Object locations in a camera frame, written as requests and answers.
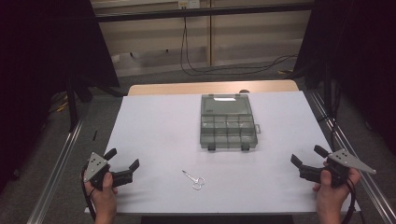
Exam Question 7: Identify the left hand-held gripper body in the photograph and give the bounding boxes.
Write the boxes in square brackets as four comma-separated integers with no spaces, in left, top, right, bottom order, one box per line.
[82,151,134,191]

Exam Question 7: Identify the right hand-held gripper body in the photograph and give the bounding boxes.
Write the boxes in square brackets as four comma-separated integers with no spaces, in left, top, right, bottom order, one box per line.
[298,147,377,189]

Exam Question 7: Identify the person's left hand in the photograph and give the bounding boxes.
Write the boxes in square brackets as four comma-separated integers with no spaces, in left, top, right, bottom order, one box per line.
[83,171,120,216]

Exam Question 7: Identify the person's right hand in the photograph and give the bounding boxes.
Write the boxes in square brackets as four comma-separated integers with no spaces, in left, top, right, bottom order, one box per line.
[312,161,363,216]

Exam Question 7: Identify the white table sheet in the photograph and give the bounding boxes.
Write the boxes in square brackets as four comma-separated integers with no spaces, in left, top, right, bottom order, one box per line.
[84,91,361,216]

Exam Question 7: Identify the small silver scissors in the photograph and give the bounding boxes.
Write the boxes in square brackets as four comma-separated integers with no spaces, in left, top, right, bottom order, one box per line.
[181,169,206,191]

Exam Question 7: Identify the black metal stand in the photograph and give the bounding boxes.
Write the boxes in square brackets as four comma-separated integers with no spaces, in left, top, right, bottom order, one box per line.
[64,73,94,133]

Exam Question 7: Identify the grey clear plastic organizer box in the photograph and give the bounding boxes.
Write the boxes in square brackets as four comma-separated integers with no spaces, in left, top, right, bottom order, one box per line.
[199,93,262,152]

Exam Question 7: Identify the wooden table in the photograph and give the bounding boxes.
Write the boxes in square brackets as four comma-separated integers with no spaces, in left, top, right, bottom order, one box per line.
[127,79,300,97]

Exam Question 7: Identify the black curtain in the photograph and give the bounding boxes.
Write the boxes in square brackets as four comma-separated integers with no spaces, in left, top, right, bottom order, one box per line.
[0,0,121,195]
[292,0,396,157]

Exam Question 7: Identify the black horizontal bar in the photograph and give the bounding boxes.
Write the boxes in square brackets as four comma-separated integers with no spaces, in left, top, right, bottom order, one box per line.
[93,2,316,23]

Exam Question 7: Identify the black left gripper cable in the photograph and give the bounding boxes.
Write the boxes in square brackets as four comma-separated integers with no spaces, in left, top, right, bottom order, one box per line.
[80,164,97,222]

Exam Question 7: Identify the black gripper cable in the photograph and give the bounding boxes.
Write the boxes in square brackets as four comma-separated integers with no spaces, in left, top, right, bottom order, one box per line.
[340,178,358,224]
[80,164,97,222]

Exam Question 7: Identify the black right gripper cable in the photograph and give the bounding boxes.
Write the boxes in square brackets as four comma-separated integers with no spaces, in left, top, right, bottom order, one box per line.
[340,178,358,224]

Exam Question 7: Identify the aluminium rail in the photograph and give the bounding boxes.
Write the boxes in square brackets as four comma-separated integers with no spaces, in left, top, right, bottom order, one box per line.
[306,90,396,224]
[25,119,84,224]

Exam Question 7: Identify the black floor cable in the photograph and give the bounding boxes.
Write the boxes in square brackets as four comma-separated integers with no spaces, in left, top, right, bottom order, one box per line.
[184,18,299,74]
[179,16,299,77]

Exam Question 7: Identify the white wall socket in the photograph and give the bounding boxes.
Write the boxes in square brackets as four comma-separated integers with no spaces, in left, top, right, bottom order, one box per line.
[177,0,201,9]

